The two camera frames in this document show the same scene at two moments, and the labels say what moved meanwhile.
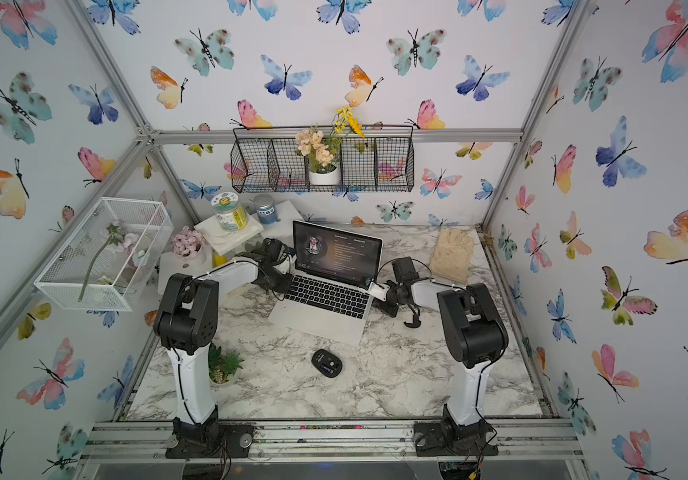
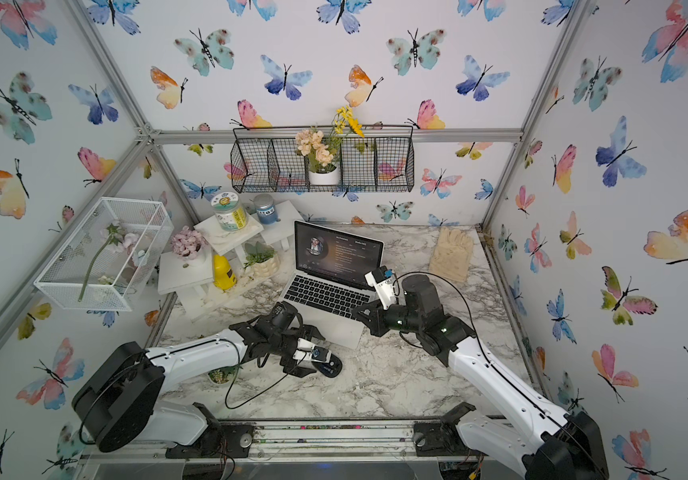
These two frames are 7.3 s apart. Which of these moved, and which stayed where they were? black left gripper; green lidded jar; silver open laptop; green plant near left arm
Moved: black left gripper
Stayed: green plant near left arm; green lidded jar; silver open laptop
